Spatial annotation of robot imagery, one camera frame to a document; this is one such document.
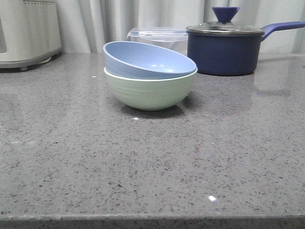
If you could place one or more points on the green bowl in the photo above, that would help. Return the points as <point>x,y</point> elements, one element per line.
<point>150,95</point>

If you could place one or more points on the blue bowl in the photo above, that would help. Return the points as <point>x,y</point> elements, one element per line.
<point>138,60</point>

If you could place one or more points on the clear plastic food container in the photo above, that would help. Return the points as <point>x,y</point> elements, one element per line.
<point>172,38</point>

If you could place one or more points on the blue saucepan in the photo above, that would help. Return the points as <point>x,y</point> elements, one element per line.
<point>230,53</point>

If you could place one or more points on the white curtain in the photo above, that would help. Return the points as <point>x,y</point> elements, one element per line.
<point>86,25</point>

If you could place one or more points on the glass lid blue knob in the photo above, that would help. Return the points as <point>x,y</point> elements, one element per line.
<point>224,24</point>

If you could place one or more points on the white kitchen appliance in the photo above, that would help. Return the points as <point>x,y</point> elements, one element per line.
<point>29,32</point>

